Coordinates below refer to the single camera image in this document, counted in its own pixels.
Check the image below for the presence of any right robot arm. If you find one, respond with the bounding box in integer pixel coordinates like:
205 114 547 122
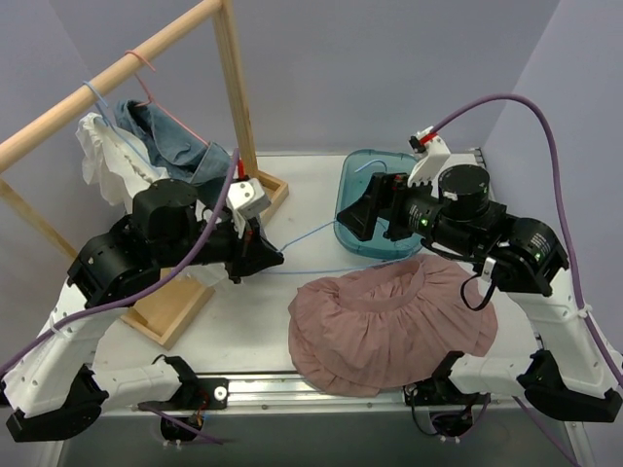
337 164 622 423

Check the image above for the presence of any white ruffled skirt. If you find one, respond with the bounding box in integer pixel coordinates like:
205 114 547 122
75 112 230 288

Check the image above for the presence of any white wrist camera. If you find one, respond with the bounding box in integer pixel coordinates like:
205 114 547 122
226 161 271 220
408 126 451 188

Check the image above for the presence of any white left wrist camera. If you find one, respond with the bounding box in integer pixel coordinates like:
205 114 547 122
226 161 271 220

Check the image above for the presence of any pink wire hanger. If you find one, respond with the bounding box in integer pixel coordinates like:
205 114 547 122
124 50 210 147

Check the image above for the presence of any pink ruffled skirt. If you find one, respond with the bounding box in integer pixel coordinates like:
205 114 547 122
288 255 498 397

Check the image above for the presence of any blue wire hanger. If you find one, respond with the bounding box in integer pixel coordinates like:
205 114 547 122
82 80 157 169
275 162 406 275

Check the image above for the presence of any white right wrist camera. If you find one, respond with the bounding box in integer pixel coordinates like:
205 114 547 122
408 126 451 188

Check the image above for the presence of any blue denim skirt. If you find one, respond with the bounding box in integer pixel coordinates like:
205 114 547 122
114 99 231 207

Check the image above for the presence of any wooden clothes rack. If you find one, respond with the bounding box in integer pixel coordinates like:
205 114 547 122
1 1 289 349

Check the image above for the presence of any blue wire hanger middle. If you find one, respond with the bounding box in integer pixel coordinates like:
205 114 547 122
82 80 157 169

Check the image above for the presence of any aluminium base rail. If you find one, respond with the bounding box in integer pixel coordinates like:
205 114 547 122
67 372 583 414

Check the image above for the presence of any blue wire hanger front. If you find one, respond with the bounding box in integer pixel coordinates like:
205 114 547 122
275 162 406 275

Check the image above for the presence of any teal plastic tray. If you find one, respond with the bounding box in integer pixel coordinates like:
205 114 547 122
333 149 421 260

